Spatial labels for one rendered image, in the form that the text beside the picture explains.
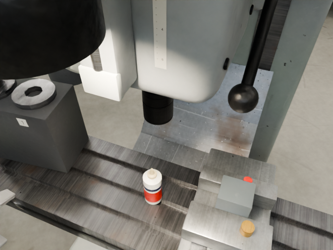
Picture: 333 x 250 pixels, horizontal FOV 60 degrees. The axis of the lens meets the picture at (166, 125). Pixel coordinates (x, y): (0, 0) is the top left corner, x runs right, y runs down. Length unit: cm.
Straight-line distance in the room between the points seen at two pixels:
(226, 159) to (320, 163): 151
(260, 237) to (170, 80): 35
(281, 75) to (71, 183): 59
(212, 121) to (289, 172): 124
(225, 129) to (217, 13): 60
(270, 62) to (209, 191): 36
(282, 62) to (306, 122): 162
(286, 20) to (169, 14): 51
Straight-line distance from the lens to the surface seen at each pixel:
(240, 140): 82
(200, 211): 55
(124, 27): 26
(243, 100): 28
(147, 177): 61
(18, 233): 184
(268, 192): 60
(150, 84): 30
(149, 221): 66
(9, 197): 57
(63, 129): 69
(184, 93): 29
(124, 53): 26
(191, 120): 84
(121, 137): 206
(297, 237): 70
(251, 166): 67
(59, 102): 66
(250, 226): 53
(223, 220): 55
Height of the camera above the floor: 152
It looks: 46 degrees down
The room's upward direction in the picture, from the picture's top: straight up
